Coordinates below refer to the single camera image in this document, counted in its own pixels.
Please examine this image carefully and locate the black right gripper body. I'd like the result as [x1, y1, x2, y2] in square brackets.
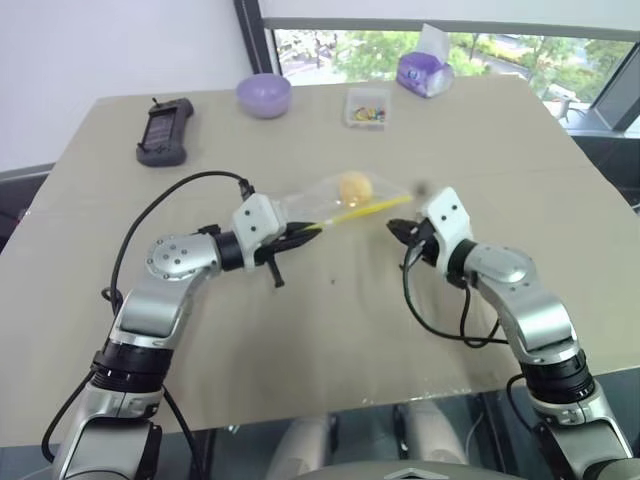
[407, 217, 441, 269]

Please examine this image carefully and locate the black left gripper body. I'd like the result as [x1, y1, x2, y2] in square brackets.
[252, 223, 296, 291]

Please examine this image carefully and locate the clear bag with yellow zip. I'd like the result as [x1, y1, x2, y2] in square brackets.
[276, 169, 416, 237]

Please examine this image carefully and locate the orange snack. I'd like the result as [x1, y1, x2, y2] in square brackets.
[339, 171, 374, 207]

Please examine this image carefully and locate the clear box of coloured bits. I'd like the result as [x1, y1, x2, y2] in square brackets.
[342, 88, 392, 134]

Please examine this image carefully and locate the purple bowl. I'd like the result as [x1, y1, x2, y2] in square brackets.
[235, 73, 292, 120]

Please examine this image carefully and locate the purple tissue pack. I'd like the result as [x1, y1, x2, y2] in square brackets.
[396, 23, 456, 100]

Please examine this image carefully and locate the black handheld controller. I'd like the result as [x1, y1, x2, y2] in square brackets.
[135, 96, 195, 168]

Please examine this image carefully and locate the small white figure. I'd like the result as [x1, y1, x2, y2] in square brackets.
[549, 93, 584, 122]

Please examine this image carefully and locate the grey rounded robot leg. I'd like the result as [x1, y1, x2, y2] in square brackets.
[397, 398, 469, 480]
[273, 413, 342, 480]

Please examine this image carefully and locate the grey robot torso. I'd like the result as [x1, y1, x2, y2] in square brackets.
[299, 449, 531, 480]

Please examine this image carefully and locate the dark panel by window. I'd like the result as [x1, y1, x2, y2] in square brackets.
[593, 74, 640, 137]

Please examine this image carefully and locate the dark grey chair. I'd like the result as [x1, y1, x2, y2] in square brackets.
[0, 161, 56, 254]

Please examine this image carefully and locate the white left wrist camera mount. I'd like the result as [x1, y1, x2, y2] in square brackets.
[230, 193, 289, 272]

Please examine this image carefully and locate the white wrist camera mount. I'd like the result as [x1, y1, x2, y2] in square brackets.
[424, 187, 474, 275]
[230, 193, 289, 272]

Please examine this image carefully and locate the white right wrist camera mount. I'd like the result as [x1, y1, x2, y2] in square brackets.
[424, 187, 474, 275]

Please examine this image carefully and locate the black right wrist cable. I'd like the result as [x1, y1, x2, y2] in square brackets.
[401, 180, 512, 350]

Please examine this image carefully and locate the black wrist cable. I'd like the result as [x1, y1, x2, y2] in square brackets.
[102, 171, 255, 311]
[401, 180, 512, 350]

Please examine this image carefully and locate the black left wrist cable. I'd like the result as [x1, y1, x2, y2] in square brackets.
[102, 171, 255, 311]

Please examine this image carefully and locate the black left shoulder cable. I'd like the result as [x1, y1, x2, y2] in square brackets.
[41, 368, 202, 480]

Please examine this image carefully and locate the dark grey window frame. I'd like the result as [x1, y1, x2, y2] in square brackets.
[233, 0, 640, 76]

